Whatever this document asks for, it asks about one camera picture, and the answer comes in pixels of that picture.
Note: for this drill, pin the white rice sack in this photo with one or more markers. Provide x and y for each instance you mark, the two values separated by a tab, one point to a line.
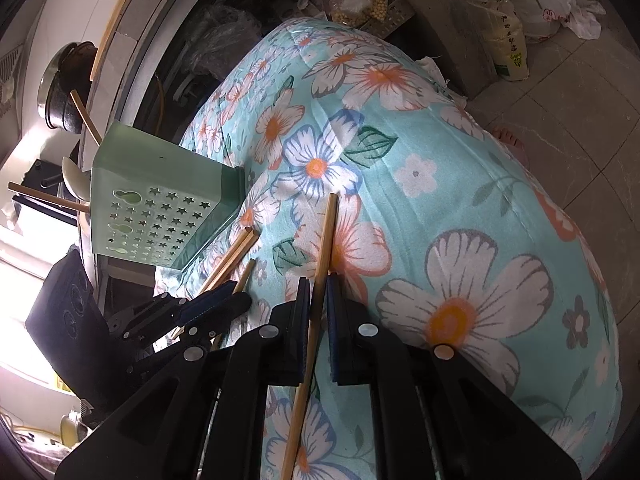
512	45

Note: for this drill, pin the green star-cut utensil holder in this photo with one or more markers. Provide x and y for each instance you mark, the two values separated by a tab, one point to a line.
150	170

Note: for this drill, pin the steel pot lid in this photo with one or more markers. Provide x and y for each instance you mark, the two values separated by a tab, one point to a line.
50	80

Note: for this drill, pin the white plastic bag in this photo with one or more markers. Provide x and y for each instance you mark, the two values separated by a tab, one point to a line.
550	10

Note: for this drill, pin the floral blue blanket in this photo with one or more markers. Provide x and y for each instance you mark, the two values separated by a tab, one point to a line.
450	185

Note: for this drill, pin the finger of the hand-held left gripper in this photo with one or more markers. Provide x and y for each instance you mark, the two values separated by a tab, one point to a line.
210	297
230	310

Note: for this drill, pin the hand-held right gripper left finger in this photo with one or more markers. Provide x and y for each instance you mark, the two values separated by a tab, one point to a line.
297	345

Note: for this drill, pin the bag of yellow beans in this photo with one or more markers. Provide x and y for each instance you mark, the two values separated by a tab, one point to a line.
360	2

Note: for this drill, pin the concrete kitchen counter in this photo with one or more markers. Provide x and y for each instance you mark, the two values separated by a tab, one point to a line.
450	35

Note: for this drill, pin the person's bare foot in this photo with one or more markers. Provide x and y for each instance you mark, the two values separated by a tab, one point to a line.
510	145

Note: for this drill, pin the range hood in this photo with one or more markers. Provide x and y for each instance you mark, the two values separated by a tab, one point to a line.
7	85

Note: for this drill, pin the black appliance with round knobs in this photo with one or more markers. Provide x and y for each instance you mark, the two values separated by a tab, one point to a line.
70	320

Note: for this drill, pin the crumpled clear plastic bag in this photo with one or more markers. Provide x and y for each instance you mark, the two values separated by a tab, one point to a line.
225	35

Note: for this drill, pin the yellow-green pot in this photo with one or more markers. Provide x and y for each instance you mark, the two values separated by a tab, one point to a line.
72	430

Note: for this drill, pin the beige plastic spoon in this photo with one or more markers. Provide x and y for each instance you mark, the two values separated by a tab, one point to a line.
75	175

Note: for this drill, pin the wooden cutting board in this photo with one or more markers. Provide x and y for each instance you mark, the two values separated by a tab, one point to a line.
117	5

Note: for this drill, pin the large black pot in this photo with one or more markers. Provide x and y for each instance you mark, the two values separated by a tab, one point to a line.
65	105

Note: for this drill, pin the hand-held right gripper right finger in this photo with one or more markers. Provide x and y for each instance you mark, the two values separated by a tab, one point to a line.
336	340

